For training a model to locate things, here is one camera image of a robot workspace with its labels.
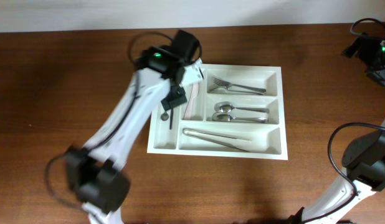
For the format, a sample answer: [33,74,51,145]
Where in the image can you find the pink plastic knife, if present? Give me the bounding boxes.
[183,83,199,120]

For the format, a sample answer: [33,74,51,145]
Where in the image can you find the small teaspoon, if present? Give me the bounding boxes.
[169,108,174,130]

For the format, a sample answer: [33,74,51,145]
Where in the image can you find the teaspoon with textured handle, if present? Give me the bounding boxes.
[160,111,169,121]

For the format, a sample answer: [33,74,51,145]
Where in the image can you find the steel kitchen tongs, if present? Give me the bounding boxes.
[182,128,252,152]

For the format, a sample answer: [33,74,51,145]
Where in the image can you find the steel fork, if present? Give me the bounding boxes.
[213,78,267,95]
[209,86,265,95]

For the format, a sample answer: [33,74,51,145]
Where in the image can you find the steel tablespoon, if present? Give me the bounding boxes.
[212,113,269,123]
[214,101,270,113]

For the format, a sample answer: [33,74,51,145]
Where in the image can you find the white plastic cutlery tray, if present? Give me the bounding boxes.
[147,64,288,160]

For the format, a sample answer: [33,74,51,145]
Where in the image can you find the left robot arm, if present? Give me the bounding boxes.
[64,30,203,223]

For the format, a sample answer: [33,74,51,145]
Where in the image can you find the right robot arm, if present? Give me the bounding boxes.
[287,34,385,224]

